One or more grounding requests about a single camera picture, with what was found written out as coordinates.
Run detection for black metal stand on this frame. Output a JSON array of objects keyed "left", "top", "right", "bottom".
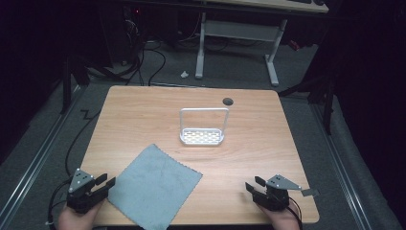
[
  {"left": 59, "top": 57, "right": 91, "bottom": 115},
  {"left": 277, "top": 71, "right": 337, "bottom": 136}
]

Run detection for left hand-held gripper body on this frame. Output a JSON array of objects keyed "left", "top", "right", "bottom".
[{"left": 65, "top": 168, "right": 107, "bottom": 215}]

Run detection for black floor cables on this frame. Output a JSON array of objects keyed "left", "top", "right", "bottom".
[{"left": 124, "top": 18, "right": 168, "bottom": 87}]

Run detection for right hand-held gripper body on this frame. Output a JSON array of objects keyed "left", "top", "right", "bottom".
[{"left": 251, "top": 173, "right": 321, "bottom": 213}]

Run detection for metal floor rail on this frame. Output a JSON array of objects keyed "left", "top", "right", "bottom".
[
  {"left": 0, "top": 85, "right": 84, "bottom": 224},
  {"left": 309, "top": 103, "right": 375, "bottom": 230}
]

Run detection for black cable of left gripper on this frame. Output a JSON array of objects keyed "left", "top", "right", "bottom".
[{"left": 46, "top": 109, "right": 102, "bottom": 226}]

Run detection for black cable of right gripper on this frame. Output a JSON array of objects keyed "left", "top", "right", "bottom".
[{"left": 284, "top": 195, "right": 305, "bottom": 230}]

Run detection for white wire rack with handle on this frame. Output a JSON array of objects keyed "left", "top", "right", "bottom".
[{"left": 178, "top": 106, "right": 231, "bottom": 147}]

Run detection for desk with white metal legs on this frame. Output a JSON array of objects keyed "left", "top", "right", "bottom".
[{"left": 194, "top": 0, "right": 329, "bottom": 87}]

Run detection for grey cloth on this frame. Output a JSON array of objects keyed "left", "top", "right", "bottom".
[{"left": 107, "top": 143, "right": 204, "bottom": 230}]

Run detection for dark computer tower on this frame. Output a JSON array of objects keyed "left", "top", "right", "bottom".
[{"left": 103, "top": 4, "right": 147, "bottom": 66}]

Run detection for person's left hand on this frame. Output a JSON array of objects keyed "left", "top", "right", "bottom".
[{"left": 56, "top": 200, "right": 105, "bottom": 230}]

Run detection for person's right hand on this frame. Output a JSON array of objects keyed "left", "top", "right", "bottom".
[{"left": 257, "top": 200, "right": 303, "bottom": 230}]

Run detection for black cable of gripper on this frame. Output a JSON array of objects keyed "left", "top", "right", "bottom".
[
  {"left": 46, "top": 109, "right": 102, "bottom": 226},
  {"left": 284, "top": 195, "right": 305, "bottom": 230}
]

